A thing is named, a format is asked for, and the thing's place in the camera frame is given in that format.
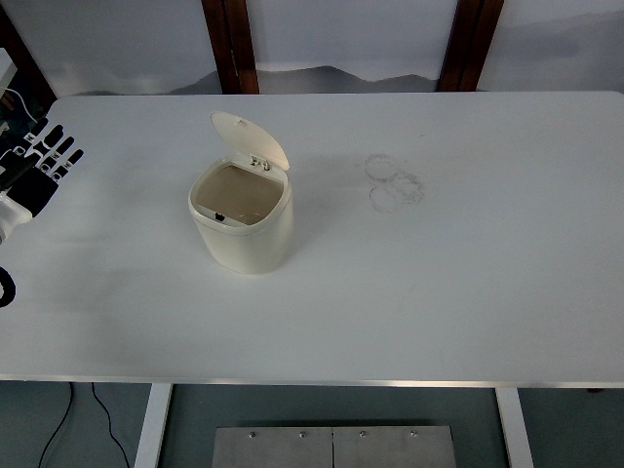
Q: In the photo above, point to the white table leg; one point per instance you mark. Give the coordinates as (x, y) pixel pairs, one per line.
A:
(516, 429)
(152, 429)

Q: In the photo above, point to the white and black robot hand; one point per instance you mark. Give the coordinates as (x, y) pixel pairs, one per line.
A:
(29, 192)

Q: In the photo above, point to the white box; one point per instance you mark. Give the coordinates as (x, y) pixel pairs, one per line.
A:
(6, 68)

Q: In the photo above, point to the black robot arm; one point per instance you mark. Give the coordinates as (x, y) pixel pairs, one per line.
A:
(9, 292)

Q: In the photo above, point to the cream trash bin with lid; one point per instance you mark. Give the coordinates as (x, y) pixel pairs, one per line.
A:
(248, 244)

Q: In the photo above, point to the grey metal plate with screws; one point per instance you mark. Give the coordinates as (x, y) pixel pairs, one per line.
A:
(292, 451)

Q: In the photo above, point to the dark brown wooden screen frame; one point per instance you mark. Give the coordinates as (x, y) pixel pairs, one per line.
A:
(27, 61)
(236, 44)
(470, 44)

